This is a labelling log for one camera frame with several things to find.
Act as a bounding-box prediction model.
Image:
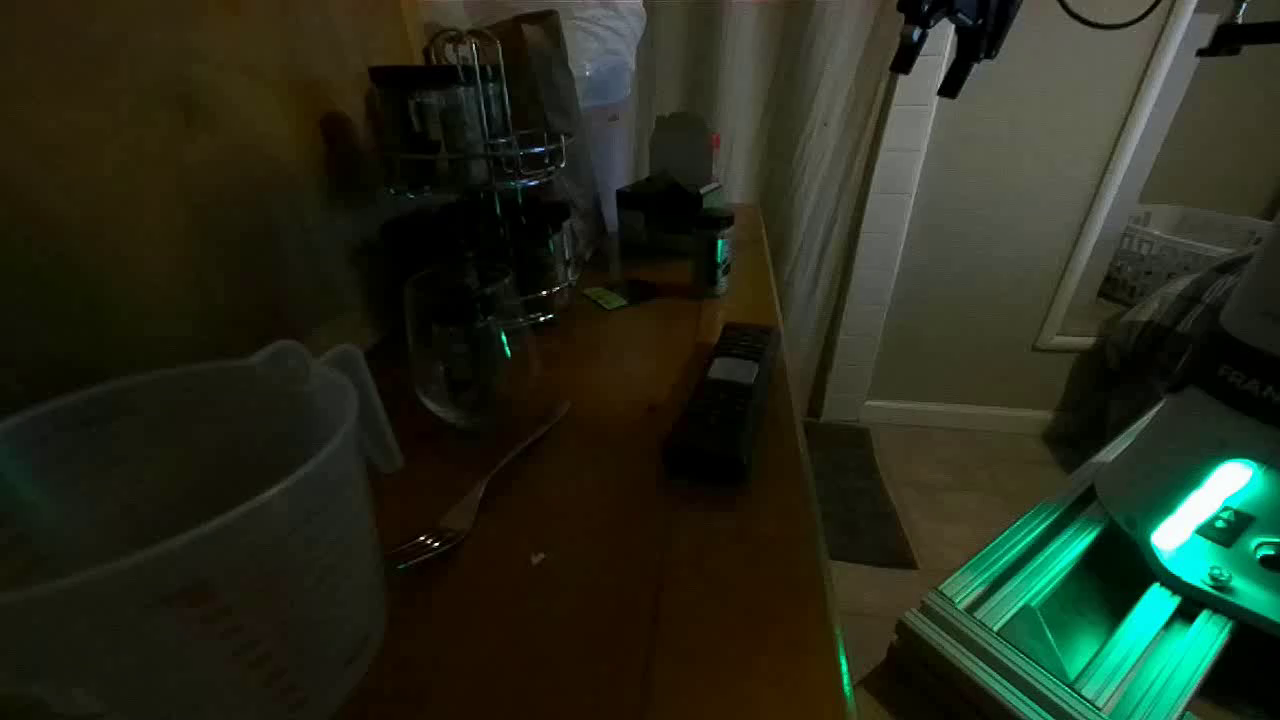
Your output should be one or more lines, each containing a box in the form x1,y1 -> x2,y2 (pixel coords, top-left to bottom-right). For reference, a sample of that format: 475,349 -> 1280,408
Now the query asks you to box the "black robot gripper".
886,0 -> 1024,98

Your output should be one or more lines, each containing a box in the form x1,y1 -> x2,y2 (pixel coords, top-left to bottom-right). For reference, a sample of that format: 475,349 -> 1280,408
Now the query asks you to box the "green packet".
581,282 -> 629,310

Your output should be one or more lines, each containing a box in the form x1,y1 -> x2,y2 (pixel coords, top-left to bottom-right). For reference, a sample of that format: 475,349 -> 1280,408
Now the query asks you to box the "clear glass jar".
402,268 -> 510,428

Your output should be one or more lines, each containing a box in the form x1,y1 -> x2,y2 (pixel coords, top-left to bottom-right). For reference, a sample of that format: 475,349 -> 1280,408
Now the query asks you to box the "translucent plastic measuring jar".
0,339 -> 402,720

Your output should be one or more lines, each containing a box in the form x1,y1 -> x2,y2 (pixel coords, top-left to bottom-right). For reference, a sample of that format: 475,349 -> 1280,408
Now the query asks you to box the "green cardboard box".
616,176 -> 737,294

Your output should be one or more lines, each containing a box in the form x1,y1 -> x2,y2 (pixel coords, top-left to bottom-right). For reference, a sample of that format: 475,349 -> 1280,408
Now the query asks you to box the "white bin with bag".
556,0 -> 647,235

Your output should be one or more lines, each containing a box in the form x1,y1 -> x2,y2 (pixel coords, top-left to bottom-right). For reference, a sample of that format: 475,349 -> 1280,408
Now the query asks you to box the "brown paper bag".
483,13 -> 581,135

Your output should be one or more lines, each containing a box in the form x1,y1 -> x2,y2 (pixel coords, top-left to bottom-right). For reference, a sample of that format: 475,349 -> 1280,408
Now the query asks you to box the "black rectangular remote box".
665,322 -> 776,489

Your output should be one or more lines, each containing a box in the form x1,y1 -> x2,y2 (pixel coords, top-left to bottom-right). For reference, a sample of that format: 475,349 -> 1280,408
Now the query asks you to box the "metal spice rack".
366,29 -> 575,322

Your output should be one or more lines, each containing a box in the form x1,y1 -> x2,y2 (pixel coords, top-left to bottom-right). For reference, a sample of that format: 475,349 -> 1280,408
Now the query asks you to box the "wooden dresser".
341,206 -> 854,720

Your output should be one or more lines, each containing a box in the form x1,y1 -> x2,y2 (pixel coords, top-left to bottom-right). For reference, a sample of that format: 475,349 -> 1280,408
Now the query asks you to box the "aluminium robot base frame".
900,397 -> 1280,720

